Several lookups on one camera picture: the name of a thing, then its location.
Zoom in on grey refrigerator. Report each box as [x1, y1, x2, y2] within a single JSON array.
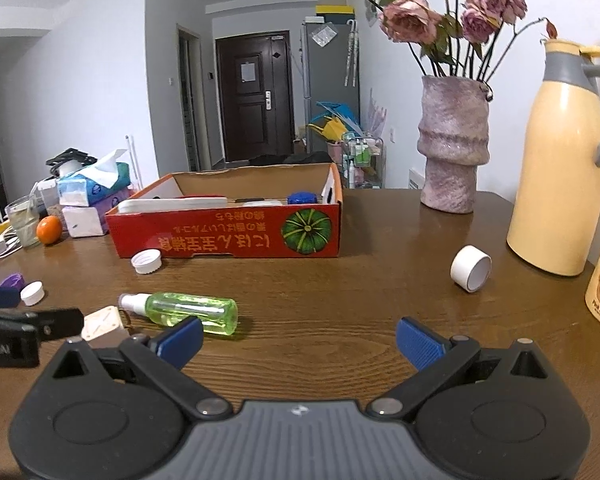
[[300, 16, 361, 141]]

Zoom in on white tape roll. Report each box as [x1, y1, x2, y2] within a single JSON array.
[[450, 245, 493, 293]]

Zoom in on dried pink roses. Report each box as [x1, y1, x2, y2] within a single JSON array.
[[278, 0, 561, 83]]

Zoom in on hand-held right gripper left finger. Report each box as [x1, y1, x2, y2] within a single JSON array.
[[50, 316, 233, 421]]

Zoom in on purple wall decoration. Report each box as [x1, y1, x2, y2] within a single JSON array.
[[367, 87, 388, 136]]

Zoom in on red cardboard box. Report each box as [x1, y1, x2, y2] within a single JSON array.
[[104, 162, 343, 259]]

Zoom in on dark side door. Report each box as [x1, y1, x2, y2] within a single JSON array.
[[177, 25, 202, 172]]

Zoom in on clear food container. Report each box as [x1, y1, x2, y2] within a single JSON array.
[[32, 177, 61, 211]]

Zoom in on clear drinking glass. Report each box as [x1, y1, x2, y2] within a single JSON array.
[[5, 196, 42, 248]]

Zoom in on white tissue pack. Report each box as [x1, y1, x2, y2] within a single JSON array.
[[61, 187, 133, 237]]

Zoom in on green spray bottle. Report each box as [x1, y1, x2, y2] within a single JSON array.
[[118, 291, 239, 338]]

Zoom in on ribbed white bottle cap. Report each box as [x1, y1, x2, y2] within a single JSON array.
[[131, 249, 163, 275]]

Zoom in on blue folding rack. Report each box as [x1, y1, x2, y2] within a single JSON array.
[[316, 101, 363, 133]]

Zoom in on black folding rack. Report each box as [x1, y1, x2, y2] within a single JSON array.
[[46, 147, 98, 168]]

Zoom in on dark brown door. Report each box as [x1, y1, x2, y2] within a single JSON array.
[[215, 30, 297, 163]]

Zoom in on white plug adapter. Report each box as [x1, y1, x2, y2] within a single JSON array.
[[81, 305, 131, 350]]

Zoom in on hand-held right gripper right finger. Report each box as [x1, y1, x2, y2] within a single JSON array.
[[366, 316, 548, 420]]

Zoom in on clear plastic pouch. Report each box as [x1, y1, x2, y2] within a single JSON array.
[[311, 24, 338, 48]]

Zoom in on wire cart with bottles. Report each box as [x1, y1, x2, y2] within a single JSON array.
[[341, 131, 385, 190]]

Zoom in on yellow thermos jug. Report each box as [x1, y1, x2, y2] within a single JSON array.
[[506, 37, 600, 277]]

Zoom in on hanging white umbrella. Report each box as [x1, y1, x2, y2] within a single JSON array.
[[344, 19, 359, 87]]

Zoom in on blue tissue pack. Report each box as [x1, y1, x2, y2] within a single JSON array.
[[56, 149, 132, 207]]

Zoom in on orange fruit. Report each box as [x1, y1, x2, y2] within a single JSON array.
[[36, 215, 62, 246]]

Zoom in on textured grey vase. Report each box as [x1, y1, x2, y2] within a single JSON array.
[[417, 75, 493, 214]]

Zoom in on thin white rod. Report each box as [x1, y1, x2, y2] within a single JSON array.
[[125, 135, 142, 188]]

